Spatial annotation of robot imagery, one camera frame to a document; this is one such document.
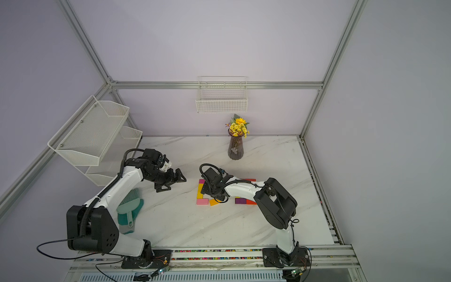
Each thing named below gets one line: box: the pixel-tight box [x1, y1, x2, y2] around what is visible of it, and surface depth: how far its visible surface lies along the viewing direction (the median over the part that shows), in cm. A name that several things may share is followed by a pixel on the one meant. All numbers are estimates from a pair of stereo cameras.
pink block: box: [196, 198, 209, 206], surface depth 92 cm
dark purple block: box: [234, 197, 247, 205], surface depth 92 cm
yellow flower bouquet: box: [224, 113, 251, 139], surface depth 93 cm
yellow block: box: [196, 183, 204, 200], surface depth 96 cm
